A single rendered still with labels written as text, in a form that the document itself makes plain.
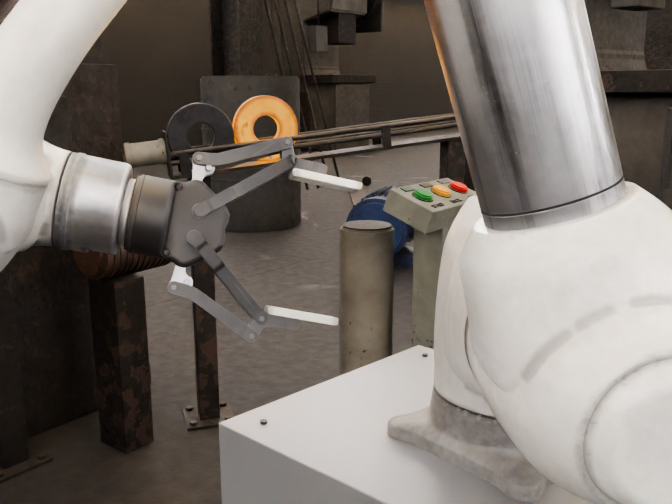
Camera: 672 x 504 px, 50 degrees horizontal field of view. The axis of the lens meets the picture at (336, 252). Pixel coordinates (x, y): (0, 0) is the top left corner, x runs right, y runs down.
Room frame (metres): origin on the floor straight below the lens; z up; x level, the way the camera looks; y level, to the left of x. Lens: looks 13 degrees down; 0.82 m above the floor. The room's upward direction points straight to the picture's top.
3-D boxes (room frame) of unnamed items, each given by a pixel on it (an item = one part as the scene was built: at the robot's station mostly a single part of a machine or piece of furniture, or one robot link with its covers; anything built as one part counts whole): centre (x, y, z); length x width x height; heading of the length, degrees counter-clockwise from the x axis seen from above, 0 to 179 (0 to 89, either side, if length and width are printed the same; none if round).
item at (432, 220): (1.50, -0.22, 0.31); 0.24 x 0.16 x 0.62; 143
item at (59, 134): (1.60, 0.64, 0.68); 0.11 x 0.08 x 0.24; 53
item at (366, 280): (1.57, -0.07, 0.26); 0.12 x 0.12 x 0.52
